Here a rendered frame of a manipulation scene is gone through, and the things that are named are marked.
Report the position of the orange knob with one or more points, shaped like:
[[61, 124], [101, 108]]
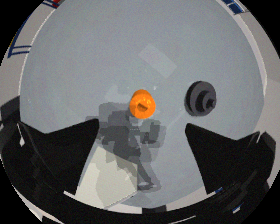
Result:
[[142, 104]]

